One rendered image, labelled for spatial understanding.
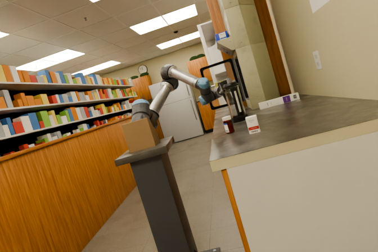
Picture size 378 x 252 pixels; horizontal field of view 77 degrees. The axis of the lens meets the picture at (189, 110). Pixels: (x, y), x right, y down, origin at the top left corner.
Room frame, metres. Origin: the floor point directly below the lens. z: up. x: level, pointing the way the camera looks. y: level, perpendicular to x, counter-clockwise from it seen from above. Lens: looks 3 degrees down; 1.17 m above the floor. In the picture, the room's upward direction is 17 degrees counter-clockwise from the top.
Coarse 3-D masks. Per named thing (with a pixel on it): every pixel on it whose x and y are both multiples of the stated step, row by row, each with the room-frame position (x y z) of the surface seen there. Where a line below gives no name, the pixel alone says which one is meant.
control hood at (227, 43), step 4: (220, 40) 1.81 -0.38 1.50; (224, 40) 1.80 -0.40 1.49; (228, 40) 1.80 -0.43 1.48; (232, 40) 1.80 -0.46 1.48; (220, 44) 1.83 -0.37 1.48; (224, 44) 1.80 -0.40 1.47; (228, 44) 1.80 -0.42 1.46; (232, 44) 1.80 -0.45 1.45; (228, 48) 1.81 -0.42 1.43; (232, 48) 1.80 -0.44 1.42; (232, 52) 1.94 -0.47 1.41
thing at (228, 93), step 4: (232, 84) 1.42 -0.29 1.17; (228, 88) 1.43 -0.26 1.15; (224, 92) 1.47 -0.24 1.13; (228, 92) 1.43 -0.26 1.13; (228, 96) 1.44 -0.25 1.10; (240, 96) 1.44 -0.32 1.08; (228, 100) 1.45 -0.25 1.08; (232, 100) 1.43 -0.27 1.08; (228, 104) 1.46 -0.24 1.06; (232, 104) 1.43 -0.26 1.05; (232, 108) 1.44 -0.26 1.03; (244, 108) 1.45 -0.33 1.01; (232, 112) 1.44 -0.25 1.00; (236, 112) 1.43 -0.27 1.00; (244, 112) 1.44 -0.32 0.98; (232, 116) 1.45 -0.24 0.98; (236, 116) 1.43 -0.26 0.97
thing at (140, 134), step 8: (136, 120) 1.47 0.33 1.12; (144, 120) 1.46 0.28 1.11; (128, 128) 1.48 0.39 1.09; (136, 128) 1.47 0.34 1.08; (144, 128) 1.46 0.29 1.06; (152, 128) 1.50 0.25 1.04; (128, 136) 1.48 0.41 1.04; (136, 136) 1.47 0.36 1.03; (144, 136) 1.46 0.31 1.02; (152, 136) 1.46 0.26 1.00; (128, 144) 1.48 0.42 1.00; (136, 144) 1.47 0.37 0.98; (144, 144) 1.47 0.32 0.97; (152, 144) 1.46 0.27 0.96
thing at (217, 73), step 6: (216, 66) 2.15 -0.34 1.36; (222, 66) 2.13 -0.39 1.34; (228, 66) 2.12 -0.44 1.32; (234, 66) 2.11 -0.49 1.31; (204, 72) 2.19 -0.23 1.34; (210, 72) 2.17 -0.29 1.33; (216, 72) 2.15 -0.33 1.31; (222, 72) 2.14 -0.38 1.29; (228, 72) 2.12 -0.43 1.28; (210, 78) 2.17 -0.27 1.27; (216, 78) 2.16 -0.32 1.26; (222, 78) 2.14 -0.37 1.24; (234, 78) 2.11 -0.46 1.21; (210, 84) 2.18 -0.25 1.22; (216, 84) 2.16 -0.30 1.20; (222, 96) 2.16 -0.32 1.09; (216, 102) 2.18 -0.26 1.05; (222, 102) 2.16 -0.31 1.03
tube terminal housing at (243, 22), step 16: (224, 16) 1.90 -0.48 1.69; (240, 16) 1.78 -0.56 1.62; (256, 16) 1.89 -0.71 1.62; (240, 32) 1.79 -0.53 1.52; (256, 32) 1.85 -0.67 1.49; (240, 48) 1.79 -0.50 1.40; (256, 48) 1.82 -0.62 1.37; (240, 64) 1.79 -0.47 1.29; (256, 64) 1.79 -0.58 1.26; (256, 80) 1.78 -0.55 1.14; (272, 80) 1.87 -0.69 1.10; (256, 96) 1.79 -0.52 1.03; (272, 96) 1.84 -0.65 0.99
